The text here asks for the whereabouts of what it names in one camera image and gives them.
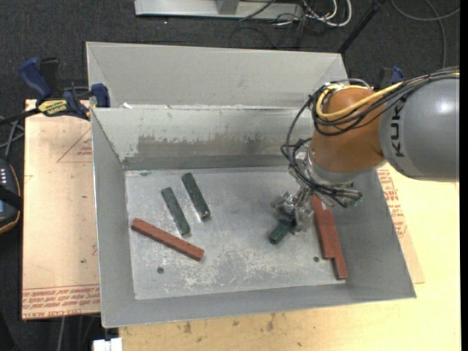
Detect red-brown flat block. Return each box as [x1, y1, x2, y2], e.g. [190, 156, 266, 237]
[310, 195, 339, 260]
[322, 209, 349, 282]
[130, 217, 205, 263]

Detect brown cardboard board, red print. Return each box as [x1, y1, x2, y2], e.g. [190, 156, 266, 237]
[20, 98, 427, 322]

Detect grey metal bin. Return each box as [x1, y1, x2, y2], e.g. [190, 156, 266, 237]
[85, 41, 418, 330]

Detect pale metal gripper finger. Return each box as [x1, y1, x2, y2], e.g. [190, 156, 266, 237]
[271, 191, 295, 216]
[291, 208, 315, 234]

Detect dark green block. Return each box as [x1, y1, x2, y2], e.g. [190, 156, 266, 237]
[181, 172, 212, 222]
[160, 186, 192, 238]
[268, 219, 298, 245]

